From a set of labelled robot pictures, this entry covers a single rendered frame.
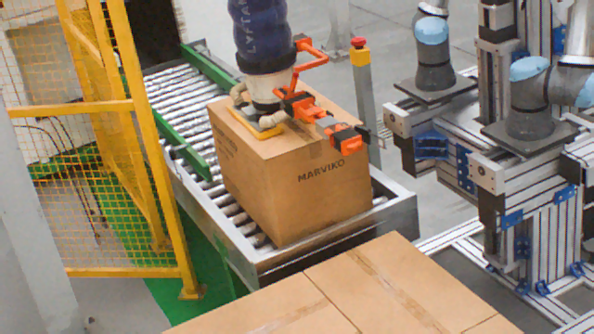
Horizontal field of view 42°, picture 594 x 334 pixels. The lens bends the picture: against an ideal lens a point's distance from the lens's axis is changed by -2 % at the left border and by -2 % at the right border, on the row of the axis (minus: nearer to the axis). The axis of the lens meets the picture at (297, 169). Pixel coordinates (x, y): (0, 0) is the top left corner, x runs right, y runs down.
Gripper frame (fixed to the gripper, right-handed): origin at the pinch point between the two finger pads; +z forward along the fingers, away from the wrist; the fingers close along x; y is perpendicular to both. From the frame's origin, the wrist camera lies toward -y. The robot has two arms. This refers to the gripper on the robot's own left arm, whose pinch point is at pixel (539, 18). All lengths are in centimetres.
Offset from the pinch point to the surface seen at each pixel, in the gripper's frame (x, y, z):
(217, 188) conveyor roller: 143, -50, 97
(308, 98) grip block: 83, -28, 41
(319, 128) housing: 65, -34, 44
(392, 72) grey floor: 298, 138, 152
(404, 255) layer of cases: 53, -14, 98
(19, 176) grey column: 146, -126, 62
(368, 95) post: 131, 23, 73
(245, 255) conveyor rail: 84, -62, 93
